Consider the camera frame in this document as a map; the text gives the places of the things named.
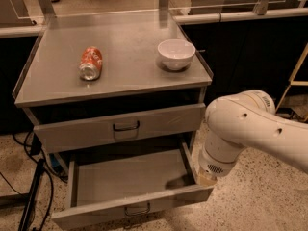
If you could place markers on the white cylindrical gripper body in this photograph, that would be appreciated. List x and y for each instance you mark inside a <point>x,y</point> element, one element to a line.
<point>214,165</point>

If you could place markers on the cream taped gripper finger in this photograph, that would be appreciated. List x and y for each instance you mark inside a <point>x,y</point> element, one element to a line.
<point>205,178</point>

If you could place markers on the grey drawer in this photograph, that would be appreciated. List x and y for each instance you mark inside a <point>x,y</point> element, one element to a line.
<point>127,180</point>
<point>90,132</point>

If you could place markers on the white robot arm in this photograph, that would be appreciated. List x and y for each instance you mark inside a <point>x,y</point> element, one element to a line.
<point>247,119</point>

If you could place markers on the grey metal drawer cabinet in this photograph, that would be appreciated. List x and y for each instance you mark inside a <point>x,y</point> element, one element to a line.
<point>131,80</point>

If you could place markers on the grey top drawer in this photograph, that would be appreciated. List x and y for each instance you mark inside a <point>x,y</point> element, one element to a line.
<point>90,132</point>

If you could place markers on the white ceramic bowl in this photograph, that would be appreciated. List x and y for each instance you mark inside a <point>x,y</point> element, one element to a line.
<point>175,54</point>

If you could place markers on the crushed orange soda can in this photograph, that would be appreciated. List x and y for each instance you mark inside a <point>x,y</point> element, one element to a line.
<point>91,64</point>

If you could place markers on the black floor bar stand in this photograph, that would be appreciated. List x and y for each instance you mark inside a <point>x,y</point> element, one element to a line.
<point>30,200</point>

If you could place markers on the clear acrylic barrier panel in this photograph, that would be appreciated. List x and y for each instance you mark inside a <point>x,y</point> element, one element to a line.
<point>15,12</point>

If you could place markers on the yellow wheeled cart frame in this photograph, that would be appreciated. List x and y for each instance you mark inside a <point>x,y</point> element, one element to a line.
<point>292,98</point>

